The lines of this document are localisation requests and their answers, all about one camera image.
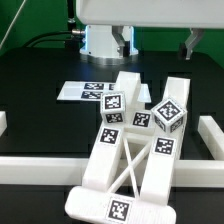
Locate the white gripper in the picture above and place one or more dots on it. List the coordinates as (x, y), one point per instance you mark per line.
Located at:
(194, 14)

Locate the black vertical pole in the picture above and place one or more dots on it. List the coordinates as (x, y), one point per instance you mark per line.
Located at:
(71, 23)

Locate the white tagged cube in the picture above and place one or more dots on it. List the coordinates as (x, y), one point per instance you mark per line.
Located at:
(112, 107)
(169, 115)

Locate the white U-shaped obstacle wall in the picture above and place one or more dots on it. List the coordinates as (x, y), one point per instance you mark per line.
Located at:
(43, 171)

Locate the white chair back frame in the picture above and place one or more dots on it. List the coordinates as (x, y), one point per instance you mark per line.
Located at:
(127, 205)

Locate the white marker base plate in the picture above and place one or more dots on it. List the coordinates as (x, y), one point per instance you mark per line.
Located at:
(84, 91)

